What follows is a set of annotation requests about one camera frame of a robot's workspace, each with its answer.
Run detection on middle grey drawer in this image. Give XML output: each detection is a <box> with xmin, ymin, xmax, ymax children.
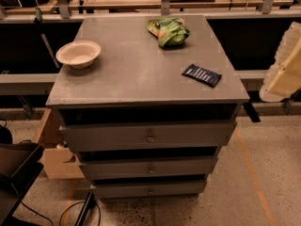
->
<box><xmin>79</xmin><ymin>156</ymin><xmax>218</xmax><ymax>180</ymax></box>

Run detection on grey drawer cabinet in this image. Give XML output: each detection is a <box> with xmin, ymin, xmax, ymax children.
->
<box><xmin>47</xmin><ymin>14</ymin><xmax>249</xmax><ymax>186</ymax></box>

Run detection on light wooden box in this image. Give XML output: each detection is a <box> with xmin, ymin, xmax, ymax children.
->
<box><xmin>32</xmin><ymin>108</ymin><xmax>84</xmax><ymax>179</ymax></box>

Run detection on dark blue rxbar wrapper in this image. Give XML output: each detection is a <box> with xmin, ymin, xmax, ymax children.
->
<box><xmin>182</xmin><ymin>64</ymin><xmax>222</xmax><ymax>88</ymax></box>

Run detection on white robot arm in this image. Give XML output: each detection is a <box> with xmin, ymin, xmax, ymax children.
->
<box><xmin>260</xmin><ymin>22</ymin><xmax>301</xmax><ymax>102</ymax></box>

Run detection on green chip bag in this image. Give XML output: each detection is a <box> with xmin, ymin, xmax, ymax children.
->
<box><xmin>147</xmin><ymin>18</ymin><xmax>190</xmax><ymax>48</ymax></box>

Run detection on black floor cable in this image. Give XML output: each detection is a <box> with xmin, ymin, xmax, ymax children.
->
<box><xmin>18</xmin><ymin>200</ymin><xmax>102</xmax><ymax>226</ymax></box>

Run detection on bottom grey drawer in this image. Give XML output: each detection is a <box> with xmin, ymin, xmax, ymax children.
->
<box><xmin>91</xmin><ymin>180</ymin><xmax>207</xmax><ymax>199</ymax></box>

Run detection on top grey drawer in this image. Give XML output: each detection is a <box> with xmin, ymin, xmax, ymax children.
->
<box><xmin>60</xmin><ymin>121</ymin><xmax>236</xmax><ymax>152</ymax></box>

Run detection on grey drawer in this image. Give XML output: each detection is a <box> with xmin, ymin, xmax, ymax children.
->
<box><xmin>91</xmin><ymin>180</ymin><xmax>207</xmax><ymax>199</ymax></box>
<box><xmin>79</xmin><ymin>156</ymin><xmax>218</xmax><ymax>180</ymax></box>
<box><xmin>60</xmin><ymin>121</ymin><xmax>236</xmax><ymax>152</ymax></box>

